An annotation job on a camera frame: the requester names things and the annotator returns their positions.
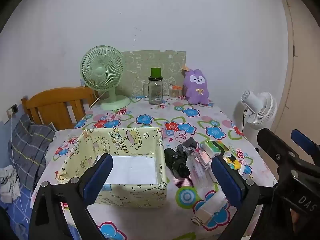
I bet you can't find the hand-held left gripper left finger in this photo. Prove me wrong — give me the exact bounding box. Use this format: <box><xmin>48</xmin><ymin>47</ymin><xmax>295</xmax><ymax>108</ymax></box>
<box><xmin>29</xmin><ymin>153</ymin><xmax>114</xmax><ymax>240</ymax></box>

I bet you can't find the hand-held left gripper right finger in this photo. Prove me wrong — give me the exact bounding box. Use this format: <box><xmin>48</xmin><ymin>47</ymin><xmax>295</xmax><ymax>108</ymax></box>
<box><xmin>211</xmin><ymin>156</ymin><xmax>262</xmax><ymax>240</ymax></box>

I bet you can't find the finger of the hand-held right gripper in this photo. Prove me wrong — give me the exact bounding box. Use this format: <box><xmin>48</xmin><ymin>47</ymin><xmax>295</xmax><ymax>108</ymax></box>
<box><xmin>257</xmin><ymin>128</ymin><xmax>310</xmax><ymax>180</ymax></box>
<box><xmin>291</xmin><ymin>129</ymin><xmax>320</xmax><ymax>161</ymax></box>

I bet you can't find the green tissue pack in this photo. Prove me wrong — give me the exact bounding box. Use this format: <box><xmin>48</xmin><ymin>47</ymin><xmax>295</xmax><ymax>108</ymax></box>
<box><xmin>199</xmin><ymin>140</ymin><xmax>232</xmax><ymax>159</ymax></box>

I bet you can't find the yellow printed storage box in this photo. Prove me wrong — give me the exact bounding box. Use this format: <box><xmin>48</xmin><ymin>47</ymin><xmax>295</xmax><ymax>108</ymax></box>
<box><xmin>54</xmin><ymin>127</ymin><xmax>168</xmax><ymax>208</ymax></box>

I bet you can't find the black plastic bag bundle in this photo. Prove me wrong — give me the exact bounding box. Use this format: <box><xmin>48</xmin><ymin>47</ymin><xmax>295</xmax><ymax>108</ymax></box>
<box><xmin>164</xmin><ymin>145</ymin><xmax>191</xmax><ymax>180</ymax></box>

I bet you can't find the white paper sheet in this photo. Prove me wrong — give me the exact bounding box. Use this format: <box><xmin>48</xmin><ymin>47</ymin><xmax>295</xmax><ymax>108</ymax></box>
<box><xmin>102</xmin><ymin>155</ymin><xmax>158</xmax><ymax>185</ymax></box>

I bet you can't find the white standing fan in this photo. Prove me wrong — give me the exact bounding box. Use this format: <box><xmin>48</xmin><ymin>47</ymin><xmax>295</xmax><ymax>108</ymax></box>
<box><xmin>234</xmin><ymin>90</ymin><xmax>278</xmax><ymax>153</ymax></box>

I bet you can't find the white bed cover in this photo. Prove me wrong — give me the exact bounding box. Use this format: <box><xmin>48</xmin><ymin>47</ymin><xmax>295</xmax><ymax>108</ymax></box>
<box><xmin>54</xmin><ymin>129</ymin><xmax>83</xmax><ymax>140</ymax></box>

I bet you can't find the grey plaid pillow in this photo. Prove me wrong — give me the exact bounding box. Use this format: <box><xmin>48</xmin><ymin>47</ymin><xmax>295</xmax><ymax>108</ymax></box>
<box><xmin>7</xmin><ymin>115</ymin><xmax>57</xmax><ymax>190</ymax></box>

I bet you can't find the crumpled white grey cloth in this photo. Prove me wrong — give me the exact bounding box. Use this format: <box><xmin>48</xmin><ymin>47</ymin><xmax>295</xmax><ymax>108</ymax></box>
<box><xmin>0</xmin><ymin>165</ymin><xmax>22</xmax><ymax>204</ymax></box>

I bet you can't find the wooden bed headboard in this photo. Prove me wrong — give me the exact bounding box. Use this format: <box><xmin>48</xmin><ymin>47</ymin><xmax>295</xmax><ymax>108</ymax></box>
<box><xmin>21</xmin><ymin>86</ymin><xmax>100</xmax><ymax>132</ymax></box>

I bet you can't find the blue bed sheet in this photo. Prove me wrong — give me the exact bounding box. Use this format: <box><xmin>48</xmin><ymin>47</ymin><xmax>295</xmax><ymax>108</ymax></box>
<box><xmin>0</xmin><ymin>187</ymin><xmax>78</xmax><ymax>240</ymax></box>

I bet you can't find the purple plush bunny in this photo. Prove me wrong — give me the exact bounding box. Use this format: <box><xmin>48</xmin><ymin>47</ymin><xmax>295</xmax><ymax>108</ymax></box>
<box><xmin>182</xmin><ymin>65</ymin><xmax>212</xmax><ymax>105</ymax></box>

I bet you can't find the cotton swab container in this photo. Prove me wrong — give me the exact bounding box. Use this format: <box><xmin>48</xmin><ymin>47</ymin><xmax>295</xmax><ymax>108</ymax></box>
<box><xmin>169</xmin><ymin>84</ymin><xmax>183</xmax><ymax>100</ymax></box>

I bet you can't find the glass jar with green lid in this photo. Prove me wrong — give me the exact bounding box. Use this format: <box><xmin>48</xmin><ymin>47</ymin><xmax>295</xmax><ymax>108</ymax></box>
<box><xmin>143</xmin><ymin>67</ymin><xmax>164</xmax><ymax>105</ymax></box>

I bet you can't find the green desk fan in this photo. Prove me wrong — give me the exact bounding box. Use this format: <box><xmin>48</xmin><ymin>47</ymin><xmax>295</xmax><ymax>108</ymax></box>
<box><xmin>80</xmin><ymin>45</ymin><xmax>131</xmax><ymax>111</ymax></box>

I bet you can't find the green printed backing board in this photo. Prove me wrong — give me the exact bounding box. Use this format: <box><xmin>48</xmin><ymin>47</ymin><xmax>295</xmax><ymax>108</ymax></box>
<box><xmin>121</xmin><ymin>50</ymin><xmax>187</xmax><ymax>98</ymax></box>

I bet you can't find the white fan power cord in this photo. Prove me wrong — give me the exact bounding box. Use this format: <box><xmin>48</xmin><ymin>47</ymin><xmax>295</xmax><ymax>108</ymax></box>
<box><xmin>89</xmin><ymin>91</ymin><xmax>110</xmax><ymax>109</ymax></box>

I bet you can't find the beige door frame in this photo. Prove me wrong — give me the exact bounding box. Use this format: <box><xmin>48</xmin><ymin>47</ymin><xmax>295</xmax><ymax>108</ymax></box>
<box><xmin>277</xmin><ymin>0</ymin><xmax>320</xmax><ymax>143</ymax></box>

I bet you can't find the wall socket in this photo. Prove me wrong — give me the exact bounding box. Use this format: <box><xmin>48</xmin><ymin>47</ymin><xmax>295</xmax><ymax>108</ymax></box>
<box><xmin>7</xmin><ymin>104</ymin><xmax>19</xmax><ymax>117</ymax></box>

